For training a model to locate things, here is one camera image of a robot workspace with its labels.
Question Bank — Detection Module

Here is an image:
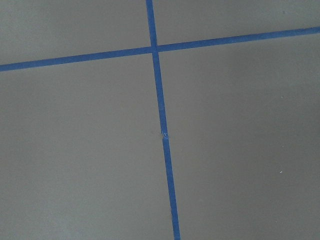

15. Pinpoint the brown paper table cover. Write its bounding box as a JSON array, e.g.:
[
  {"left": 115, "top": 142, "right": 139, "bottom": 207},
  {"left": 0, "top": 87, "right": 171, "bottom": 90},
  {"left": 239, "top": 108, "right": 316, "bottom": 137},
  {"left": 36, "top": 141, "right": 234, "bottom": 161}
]
[{"left": 0, "top": 0, "right": 320, "bottom": 240}]

